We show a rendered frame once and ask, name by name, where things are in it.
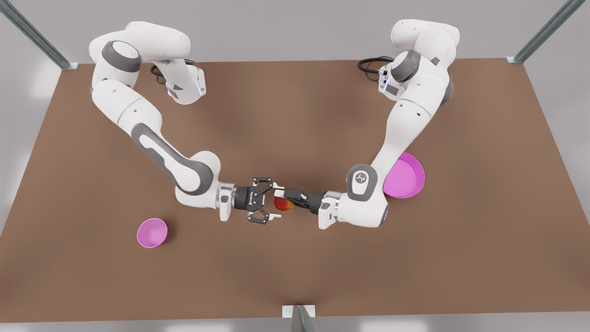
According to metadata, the pink bowl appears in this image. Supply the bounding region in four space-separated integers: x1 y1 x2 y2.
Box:
137 218 168 249

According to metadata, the silver frame post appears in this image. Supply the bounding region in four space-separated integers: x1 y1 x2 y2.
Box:
282 304 317 332
0 0 79 71
506 0 586 64

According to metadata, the black cable loop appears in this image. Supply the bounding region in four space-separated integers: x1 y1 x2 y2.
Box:
150 59 196 85
358 56 395 82

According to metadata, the pink plate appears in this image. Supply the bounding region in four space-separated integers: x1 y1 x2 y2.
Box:
383 151 425 199

